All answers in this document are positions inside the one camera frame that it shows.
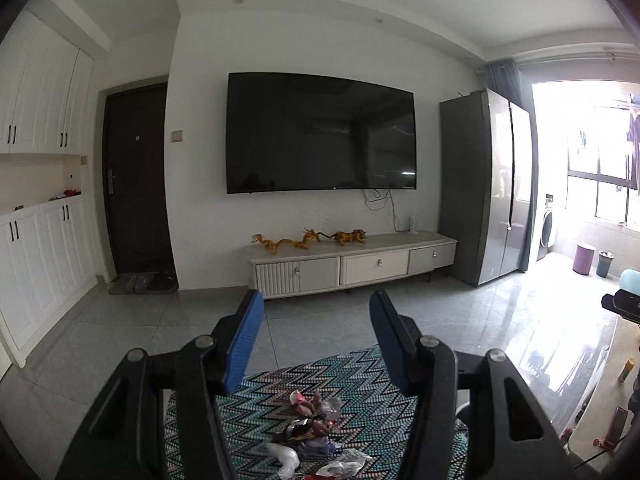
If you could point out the zigzag patterned mat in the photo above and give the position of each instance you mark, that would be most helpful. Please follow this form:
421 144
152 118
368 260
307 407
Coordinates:
320 375

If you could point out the white wall cabinet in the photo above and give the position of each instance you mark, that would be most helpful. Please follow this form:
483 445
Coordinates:
45 90

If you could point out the small red items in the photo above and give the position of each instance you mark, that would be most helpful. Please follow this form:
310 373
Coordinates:
69 193

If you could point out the red phone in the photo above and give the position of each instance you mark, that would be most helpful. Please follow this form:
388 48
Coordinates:
617 425

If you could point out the white washing machine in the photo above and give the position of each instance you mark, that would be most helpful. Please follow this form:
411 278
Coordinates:
546 230

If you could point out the grey double-door refrigerator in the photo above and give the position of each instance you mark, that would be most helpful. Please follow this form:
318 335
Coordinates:
475 185

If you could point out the brown snack wrapper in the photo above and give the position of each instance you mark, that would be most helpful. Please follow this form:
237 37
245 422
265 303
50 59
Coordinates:
295 430

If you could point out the dark brown entrance door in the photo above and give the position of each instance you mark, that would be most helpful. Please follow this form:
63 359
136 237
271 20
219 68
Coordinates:
137 185

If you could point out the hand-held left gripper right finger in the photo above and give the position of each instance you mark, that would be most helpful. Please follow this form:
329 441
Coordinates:
387 340

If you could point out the wall switch plate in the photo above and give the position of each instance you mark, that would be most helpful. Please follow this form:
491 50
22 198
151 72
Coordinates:
176 135

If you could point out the pile of assorted wrappers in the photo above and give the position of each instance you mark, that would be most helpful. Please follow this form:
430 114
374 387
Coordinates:
320 410

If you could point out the window frame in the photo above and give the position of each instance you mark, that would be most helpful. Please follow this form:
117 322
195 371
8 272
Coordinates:
600 195

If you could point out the grey doormat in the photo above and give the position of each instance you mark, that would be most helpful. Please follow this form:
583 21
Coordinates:
120 287

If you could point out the white base cabinet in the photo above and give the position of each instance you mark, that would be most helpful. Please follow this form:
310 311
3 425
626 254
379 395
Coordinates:
40 270

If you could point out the grey slipper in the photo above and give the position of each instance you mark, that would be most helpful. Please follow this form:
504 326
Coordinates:
131 284
143 283

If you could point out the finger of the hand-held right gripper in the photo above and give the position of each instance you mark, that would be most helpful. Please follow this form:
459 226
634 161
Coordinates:
622 305

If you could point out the white television cabinet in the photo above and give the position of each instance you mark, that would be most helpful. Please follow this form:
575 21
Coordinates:
375 265

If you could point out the blue bin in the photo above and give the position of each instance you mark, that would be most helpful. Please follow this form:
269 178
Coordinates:
605 265

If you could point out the black wall television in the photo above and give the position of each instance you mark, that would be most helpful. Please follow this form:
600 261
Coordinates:
320 135

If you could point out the white tissue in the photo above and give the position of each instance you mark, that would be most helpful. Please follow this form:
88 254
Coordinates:
286 460

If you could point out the beige coffee table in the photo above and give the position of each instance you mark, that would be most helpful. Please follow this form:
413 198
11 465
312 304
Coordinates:
600 395

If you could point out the yellow bottle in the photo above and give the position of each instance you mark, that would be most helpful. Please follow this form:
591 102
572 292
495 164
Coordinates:
626 371

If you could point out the cyan round object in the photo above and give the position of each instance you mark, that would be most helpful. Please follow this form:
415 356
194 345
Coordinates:
631 280

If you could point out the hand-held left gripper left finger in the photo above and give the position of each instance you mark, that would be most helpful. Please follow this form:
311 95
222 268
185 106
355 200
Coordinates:
245 340

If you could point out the golden dragon figurine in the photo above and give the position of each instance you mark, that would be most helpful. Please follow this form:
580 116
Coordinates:
280 245
347 236

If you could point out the small white router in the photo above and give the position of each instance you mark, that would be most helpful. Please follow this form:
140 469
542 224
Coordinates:
413 225

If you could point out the hanging clothes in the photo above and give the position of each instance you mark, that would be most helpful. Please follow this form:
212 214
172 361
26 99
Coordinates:
632 150

